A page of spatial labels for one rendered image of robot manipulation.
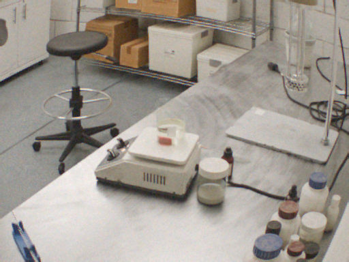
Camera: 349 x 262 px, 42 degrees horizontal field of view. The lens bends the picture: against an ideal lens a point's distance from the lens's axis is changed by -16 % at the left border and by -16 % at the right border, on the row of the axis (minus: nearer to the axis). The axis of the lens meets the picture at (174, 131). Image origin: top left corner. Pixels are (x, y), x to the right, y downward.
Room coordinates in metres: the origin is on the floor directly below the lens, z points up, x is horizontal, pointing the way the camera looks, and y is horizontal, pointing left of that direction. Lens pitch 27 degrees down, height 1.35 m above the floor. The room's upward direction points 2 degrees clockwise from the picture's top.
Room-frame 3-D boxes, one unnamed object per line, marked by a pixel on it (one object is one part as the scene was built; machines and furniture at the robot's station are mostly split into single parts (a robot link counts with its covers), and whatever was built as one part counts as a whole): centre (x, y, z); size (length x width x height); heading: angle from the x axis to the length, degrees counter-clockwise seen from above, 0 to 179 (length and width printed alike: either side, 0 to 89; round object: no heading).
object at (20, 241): (0.66, 0.28, 0.77); 0.10 x 0.03 x 0.04; 32
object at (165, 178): (0.96, 0.04, 0.79); 0.22 x 0.13 x 0.08; 74
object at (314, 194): (0.78, -0.28, 0.81); 0.06 x 0.06 x 0.11
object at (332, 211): (0.76, -0.33, 0.79); 0.03 x 0.03 x 0.08
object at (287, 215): (0.69, -0.21, 0.80); 0.06 x 0.06 x 0.11
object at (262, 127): (1.18, -0.30, 0.76); 0.30 x 0.20 x 0.01; 61
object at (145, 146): (0.96, 0.02, 0.83); 0.12 x 0.12 x 0.01; 74
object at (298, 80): (1.18, -0.31, 1.02); 0.07 x 0.07 x 0.25
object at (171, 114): (0.97, 0.01, 0.88); 0.07 x 0.06 x 0.08; 46
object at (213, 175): (0.89, -0.08, 0.79); 0.06 x 0.06 x 0.08
